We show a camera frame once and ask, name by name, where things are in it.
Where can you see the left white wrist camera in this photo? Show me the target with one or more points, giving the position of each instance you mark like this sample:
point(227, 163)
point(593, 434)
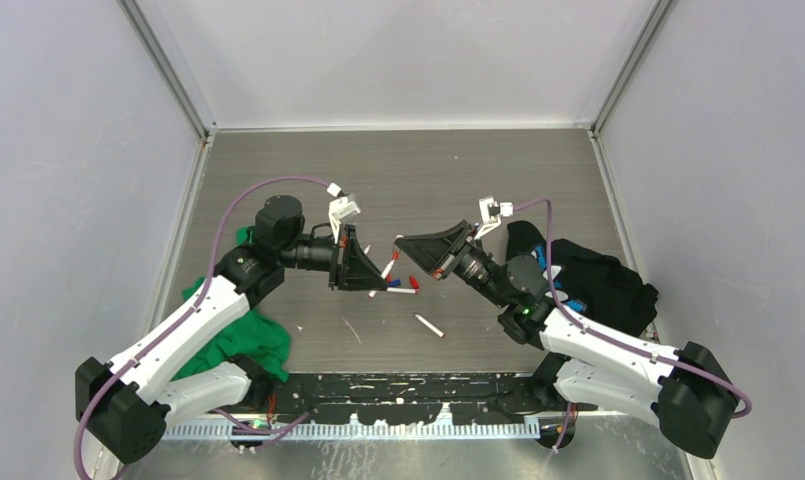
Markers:
point(342, 207)

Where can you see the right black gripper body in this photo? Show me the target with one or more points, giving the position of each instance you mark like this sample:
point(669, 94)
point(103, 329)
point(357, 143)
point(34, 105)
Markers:
point(465, 240)

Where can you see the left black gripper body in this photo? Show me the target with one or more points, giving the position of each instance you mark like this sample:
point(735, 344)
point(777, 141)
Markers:
point(339, 261)

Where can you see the slotted cable duct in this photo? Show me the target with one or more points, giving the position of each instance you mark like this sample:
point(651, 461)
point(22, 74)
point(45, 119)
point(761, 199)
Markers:
point(210, 429)

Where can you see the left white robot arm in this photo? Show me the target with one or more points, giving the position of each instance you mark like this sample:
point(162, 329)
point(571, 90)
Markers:
point(128, 402)

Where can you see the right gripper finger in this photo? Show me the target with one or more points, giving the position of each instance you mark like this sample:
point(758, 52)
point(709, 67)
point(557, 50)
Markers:
point(433, 242)
point(428, 259)

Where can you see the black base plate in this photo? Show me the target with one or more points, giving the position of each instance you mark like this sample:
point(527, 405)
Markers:
point(403, 398)

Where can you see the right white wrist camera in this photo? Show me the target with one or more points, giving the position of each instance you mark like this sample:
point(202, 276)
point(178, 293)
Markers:
point(492, 213)

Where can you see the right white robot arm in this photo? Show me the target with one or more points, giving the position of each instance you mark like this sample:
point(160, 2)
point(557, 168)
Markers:
point(683, 392)

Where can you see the green cloth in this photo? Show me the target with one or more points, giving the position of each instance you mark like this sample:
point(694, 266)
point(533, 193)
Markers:
point(262, 339)

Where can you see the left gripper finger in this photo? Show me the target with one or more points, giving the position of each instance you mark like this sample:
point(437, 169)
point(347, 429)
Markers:
point(362, 264)
point(368, 280)

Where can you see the black daisy cloth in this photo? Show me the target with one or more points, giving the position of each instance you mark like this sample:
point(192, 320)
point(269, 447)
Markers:
point(592, 284)

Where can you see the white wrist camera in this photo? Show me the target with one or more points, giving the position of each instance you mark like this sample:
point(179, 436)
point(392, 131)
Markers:
point(492, 213)
point(342, 207)

